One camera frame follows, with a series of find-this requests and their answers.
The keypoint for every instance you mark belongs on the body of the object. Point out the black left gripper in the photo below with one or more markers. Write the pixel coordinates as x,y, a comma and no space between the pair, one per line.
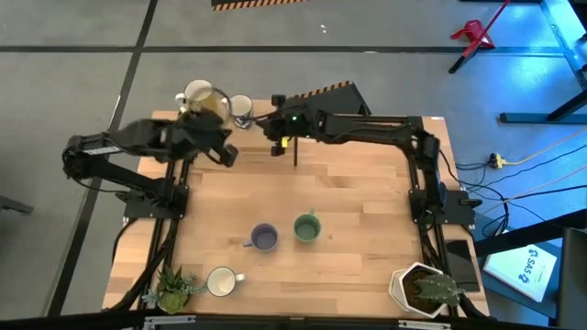
206,135

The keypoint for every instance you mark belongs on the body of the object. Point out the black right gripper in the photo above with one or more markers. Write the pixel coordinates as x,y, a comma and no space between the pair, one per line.
293,121

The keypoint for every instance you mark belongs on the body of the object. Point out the white mug blue leaf print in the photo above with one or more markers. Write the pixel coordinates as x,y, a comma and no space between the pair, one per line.
241,107

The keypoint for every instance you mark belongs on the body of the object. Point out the plain white mug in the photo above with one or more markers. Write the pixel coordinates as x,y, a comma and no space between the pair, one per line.
197,87

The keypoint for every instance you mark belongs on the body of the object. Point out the purple faceted mug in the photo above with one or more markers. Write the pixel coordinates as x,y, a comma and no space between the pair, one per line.
266,238

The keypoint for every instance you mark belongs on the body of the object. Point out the white mug blue flower print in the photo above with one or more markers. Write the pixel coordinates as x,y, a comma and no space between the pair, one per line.
221,282

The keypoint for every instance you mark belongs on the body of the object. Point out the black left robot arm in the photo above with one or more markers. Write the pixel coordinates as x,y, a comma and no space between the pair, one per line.
114,139

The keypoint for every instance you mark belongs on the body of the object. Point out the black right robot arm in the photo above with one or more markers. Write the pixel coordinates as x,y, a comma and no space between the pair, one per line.
367,128

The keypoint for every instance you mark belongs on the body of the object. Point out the black box hazard stripe edge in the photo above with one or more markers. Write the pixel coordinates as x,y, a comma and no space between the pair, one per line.
339,101

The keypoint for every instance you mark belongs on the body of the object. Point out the green faceted mug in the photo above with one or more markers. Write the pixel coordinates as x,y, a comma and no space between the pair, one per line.
307,229

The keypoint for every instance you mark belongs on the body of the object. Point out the yellow black hazard strip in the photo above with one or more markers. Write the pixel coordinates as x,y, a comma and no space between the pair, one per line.
257,4

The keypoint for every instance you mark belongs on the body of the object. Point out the green succulent plant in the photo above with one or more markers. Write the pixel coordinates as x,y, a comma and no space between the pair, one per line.
172,293

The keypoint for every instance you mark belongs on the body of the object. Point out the white hexagonal plant pot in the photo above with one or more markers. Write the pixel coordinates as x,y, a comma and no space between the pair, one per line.
403,284

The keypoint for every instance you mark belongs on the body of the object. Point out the dark metal foot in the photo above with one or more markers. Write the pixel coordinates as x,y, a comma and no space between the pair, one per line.
14,205

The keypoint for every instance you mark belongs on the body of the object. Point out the red floor stand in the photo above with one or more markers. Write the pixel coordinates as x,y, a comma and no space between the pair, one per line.
474,34

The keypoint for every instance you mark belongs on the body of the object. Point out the yellow power plug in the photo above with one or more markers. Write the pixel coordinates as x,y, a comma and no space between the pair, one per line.
496,160

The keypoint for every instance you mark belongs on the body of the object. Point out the green cactus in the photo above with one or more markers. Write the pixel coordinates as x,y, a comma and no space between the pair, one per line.
435,289

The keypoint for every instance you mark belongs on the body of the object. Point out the black flat tablet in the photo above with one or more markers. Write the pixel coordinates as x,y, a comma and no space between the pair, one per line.
461,266

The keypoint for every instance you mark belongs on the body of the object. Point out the black diagonal bar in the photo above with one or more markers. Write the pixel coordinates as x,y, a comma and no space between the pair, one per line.
527,234

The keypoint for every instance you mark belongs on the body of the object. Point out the white printed box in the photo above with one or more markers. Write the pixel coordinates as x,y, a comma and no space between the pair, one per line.
518,275

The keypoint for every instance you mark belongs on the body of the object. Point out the black chair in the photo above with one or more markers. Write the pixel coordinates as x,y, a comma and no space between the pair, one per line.
573,284

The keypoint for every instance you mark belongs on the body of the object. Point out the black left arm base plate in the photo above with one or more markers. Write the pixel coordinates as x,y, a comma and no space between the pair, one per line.
137,208

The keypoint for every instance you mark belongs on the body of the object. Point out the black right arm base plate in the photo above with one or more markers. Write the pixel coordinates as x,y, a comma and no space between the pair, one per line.
458,208

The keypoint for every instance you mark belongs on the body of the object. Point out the black metal stand frame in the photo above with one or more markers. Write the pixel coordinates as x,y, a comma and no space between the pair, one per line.
527,117

